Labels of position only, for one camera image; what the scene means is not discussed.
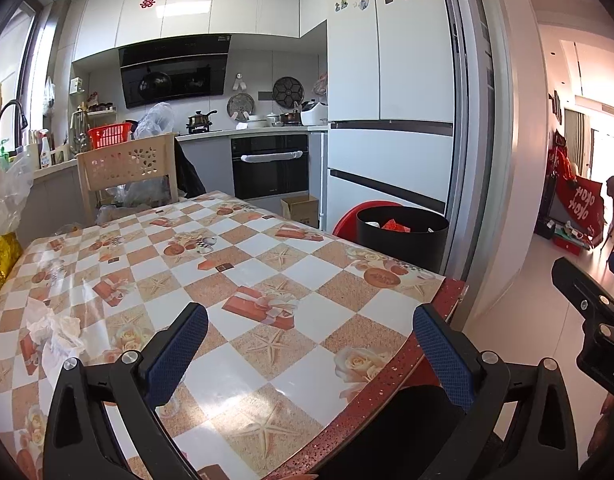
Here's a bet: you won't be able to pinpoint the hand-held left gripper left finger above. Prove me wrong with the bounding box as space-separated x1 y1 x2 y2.
43 301 209 480

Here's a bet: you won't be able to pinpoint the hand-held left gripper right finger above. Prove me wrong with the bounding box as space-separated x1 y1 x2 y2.
413 304 578 480

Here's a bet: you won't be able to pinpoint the black trash bin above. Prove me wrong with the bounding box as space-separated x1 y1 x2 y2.
355 205 450 273

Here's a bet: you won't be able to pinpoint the person's right hand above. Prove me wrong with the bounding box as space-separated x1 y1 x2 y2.
587 392 614 467

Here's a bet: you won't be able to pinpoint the red gift box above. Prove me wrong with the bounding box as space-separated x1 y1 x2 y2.
552 236 585 256

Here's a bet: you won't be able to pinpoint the red printed banner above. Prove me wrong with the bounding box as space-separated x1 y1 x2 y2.
550 130 608 248

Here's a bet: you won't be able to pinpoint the crumpled white tissue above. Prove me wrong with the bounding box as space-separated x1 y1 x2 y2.
26 297 88 361

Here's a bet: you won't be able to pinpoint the beige curtain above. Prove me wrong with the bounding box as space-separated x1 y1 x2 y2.
564 108 585 176

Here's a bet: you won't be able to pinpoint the translucent plastic bag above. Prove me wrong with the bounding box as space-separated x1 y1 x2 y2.
97 175 175 216

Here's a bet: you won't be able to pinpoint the red plastic chair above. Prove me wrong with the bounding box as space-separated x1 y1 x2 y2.
333 201 408 241

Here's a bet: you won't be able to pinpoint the dark jacket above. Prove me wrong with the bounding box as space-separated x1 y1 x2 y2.
173 139 208 200

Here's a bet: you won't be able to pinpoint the cardboard box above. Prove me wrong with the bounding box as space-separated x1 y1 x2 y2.
280 195 320 229

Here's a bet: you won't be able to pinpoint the grey kitchen counter cabinet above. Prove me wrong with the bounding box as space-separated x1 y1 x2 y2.
177 127 328 211

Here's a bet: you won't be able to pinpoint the beige plastic chair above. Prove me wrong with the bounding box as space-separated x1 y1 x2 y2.
77 133 180 226

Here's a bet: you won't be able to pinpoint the gold foil bag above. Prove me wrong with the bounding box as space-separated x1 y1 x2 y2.
0 232 24 291

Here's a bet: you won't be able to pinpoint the black built-in oven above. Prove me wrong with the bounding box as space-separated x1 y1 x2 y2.
230 133 309 201

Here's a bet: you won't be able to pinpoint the red plastic basket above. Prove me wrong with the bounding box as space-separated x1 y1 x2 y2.
87 122 134 150

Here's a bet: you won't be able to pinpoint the bluish clear plastic bag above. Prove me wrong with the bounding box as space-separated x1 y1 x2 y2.
133 102 177 140

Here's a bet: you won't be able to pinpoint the bunch of clear plastic bags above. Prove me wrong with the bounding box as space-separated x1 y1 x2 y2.
0 155 35 243

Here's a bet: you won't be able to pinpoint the white spray bottle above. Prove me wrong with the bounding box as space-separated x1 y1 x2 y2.
39 129 54 169

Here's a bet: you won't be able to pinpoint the grey round trivet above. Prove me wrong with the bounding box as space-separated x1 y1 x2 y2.
227 92 255 122

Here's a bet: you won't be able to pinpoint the white rice cooker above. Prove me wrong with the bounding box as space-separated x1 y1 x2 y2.
300 101 329 127

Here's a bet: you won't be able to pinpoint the white refrigerator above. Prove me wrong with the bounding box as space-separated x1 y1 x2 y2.
319 0 455 241

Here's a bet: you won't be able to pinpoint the black range hood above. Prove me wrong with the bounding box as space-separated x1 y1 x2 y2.
118 33 231 109

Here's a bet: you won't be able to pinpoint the dark round flower trivet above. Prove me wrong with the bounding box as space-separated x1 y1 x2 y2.
272 76 306 109

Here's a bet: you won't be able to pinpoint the black kitchen faucet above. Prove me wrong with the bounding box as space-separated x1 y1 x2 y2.
0 100 28 153

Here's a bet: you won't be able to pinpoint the white upper cabinets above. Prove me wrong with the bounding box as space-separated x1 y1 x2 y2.
72 0 328 63

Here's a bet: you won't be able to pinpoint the grey sliding door frame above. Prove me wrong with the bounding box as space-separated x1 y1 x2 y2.
439 0 513 311

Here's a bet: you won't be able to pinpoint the black pot with handle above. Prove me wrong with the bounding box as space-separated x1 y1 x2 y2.
187 110 218 133

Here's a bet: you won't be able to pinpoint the wall shelf with jars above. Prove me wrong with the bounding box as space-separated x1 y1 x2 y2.
84 92 118 113

